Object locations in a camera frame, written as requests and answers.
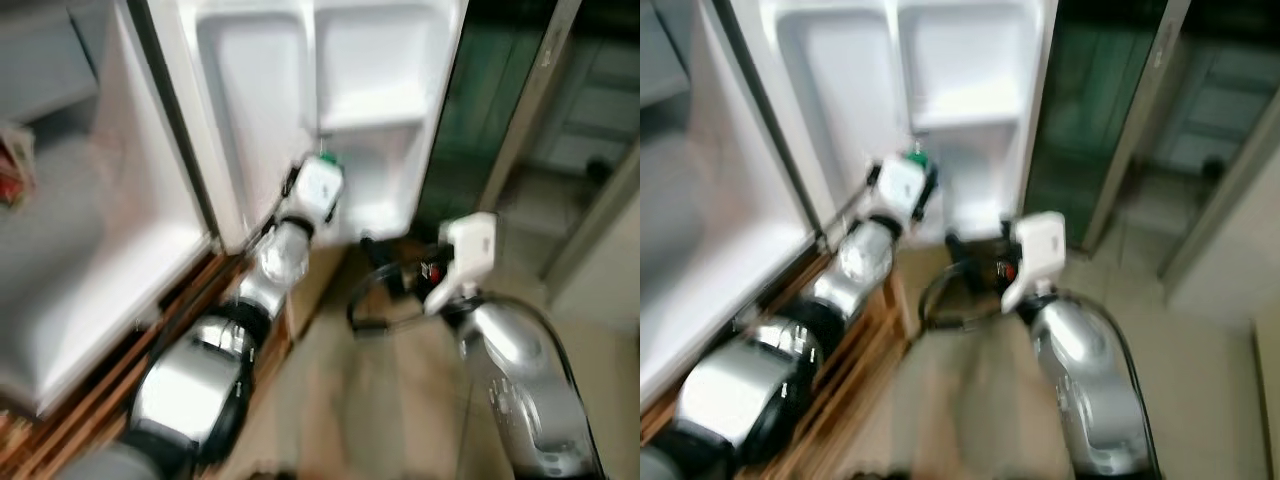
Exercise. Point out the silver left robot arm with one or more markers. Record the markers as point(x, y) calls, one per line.
point(760, 370)
point(200, 370)

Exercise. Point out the green glass sliding door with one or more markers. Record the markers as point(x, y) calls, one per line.
point(480, 90)
point(1100, 90)

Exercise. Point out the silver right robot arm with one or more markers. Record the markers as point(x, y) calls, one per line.
point(1090, 380)
point(525, 380)

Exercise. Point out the green capped bottle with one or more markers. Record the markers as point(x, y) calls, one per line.
point(328, 160)
point(918, 158)

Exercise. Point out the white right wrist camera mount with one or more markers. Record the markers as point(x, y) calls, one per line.
point(1038, 250)
point(468, 250)

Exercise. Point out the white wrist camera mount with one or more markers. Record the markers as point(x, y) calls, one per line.
point(318, 188)
point(468, 250)
point(1038, 250)
point(898, 188)

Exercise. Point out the red food package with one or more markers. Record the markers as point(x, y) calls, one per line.
point(15, 170)

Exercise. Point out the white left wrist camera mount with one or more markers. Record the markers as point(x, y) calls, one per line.
point(898, 188)
point(318, 188)

